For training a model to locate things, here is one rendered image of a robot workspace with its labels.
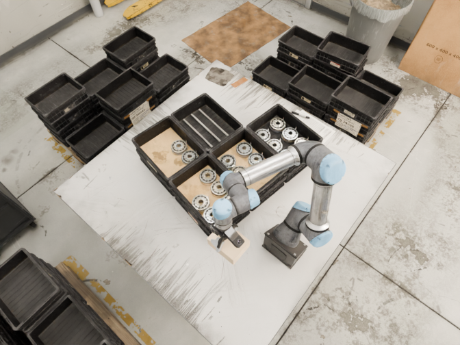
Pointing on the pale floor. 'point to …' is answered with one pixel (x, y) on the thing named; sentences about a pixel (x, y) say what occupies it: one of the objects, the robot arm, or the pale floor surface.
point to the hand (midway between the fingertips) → (228, 241)
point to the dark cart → (12, 215)
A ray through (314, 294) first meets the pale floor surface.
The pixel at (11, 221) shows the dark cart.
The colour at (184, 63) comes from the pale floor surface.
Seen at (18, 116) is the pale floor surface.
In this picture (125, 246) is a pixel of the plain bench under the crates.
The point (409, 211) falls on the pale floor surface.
